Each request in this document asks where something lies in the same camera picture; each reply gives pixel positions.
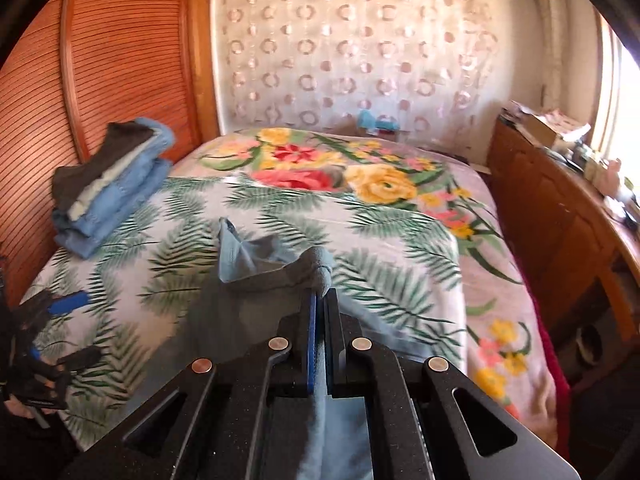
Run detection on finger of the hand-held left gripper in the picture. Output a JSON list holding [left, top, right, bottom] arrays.
[[30, 346, 103, 377], [20, 290, 92, 322]]

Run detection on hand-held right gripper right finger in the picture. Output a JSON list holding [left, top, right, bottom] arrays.
[[324, 291, 582, 480]]

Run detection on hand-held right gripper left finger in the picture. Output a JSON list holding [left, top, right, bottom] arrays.
[[60, 291, 326, 480]]

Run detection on grey-blue pants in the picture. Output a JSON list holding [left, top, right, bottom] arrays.
[[192, 216, 401, 480]]

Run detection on person's left hand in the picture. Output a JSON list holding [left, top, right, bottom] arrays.
[[0, 393, 36, 420]]

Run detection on stack of folded clothes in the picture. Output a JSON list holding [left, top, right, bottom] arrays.
[[51, 116, 177, 260]]

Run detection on pale blue folded garment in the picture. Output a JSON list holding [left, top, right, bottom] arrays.
[[67, 127, 168, 221]]

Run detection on dark grey folded garment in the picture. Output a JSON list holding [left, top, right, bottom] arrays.
[[51, 121, 156, 211]]

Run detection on blue toy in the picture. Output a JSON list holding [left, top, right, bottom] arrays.
[[356, 109, 402, 134]]

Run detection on red cloth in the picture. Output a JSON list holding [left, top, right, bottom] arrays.
[[527, 280, 572, 413]]

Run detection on wooden cabinet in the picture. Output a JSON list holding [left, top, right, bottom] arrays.
[[486, 114, 640, 398]]

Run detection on wooden louvered wardrobe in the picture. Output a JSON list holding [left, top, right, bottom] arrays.
[[0, 0, 221, 306]]

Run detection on slipper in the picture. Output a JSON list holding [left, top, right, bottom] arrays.
[[574, 324, 607, 367]]

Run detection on circle patterned sheer curtain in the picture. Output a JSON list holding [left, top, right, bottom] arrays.
[[210, 0, 532, 167]]

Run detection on cardboard box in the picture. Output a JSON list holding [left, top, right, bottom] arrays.
[[520, 111, 568, 149]]

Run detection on pink figurine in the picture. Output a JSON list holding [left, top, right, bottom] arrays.
[[606, 158, 625, 196]]

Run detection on beige window curtain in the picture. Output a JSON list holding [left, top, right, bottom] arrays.
[[536, 0, 572, 113]]

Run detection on window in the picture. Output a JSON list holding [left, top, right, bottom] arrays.
[[590, 12, 640, 166]]

